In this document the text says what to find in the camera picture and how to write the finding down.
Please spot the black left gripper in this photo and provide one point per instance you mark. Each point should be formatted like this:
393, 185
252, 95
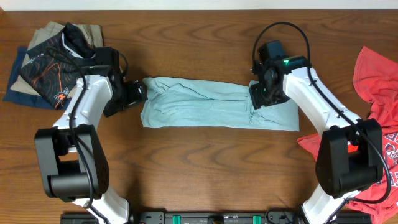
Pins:
137, 93

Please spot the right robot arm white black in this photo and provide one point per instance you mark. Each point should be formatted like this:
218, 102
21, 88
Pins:
349, 158

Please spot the folded navy blue garment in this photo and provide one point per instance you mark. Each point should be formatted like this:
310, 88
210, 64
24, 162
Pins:
18, 96

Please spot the red t-shirt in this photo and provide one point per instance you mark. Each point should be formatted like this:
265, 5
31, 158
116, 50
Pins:
375, 81

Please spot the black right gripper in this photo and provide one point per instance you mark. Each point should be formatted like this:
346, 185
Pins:
257, 97

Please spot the black orange patterned shirt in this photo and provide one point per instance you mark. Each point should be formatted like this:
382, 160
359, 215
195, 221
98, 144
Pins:
70, 43

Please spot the light blue polo shirt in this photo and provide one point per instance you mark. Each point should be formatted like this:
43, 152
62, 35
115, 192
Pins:
183, 102

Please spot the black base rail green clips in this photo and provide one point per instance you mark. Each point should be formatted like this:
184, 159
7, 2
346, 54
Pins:
270, 217

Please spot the folded beige garment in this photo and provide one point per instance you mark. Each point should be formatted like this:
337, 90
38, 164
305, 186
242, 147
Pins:
93, 36

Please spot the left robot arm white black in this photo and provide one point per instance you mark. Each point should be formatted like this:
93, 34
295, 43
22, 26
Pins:
71, 159

